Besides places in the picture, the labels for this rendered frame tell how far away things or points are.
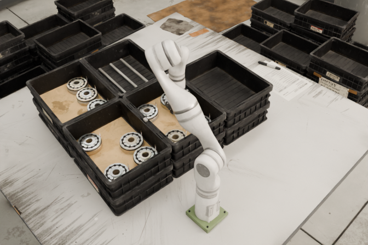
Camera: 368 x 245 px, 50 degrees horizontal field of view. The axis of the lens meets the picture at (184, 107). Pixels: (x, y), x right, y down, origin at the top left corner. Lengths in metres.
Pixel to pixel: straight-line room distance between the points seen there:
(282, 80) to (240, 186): 0.79
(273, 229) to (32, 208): 1.00
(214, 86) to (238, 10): 2.43
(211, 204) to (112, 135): 0.56
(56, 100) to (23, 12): 2.79
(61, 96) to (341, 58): 1.89
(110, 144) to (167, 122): 0.28
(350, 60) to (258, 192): 1.47
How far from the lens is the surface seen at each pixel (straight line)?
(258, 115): 1.96
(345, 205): 2.70
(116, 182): 1.51
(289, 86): 2.28
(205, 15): 4.28
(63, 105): 2.02
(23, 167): 1.98
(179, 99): 1.32
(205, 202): 1.54
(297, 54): 3.11
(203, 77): 2.08
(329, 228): 2.57
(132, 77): 2.11
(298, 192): 1.79
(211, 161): 1.39
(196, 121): 1.34
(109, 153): 1.74
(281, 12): 3.62
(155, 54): 1.28
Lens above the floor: 2.12
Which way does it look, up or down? 43 degrees down
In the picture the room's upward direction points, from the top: 2 degrees counter-clockwise
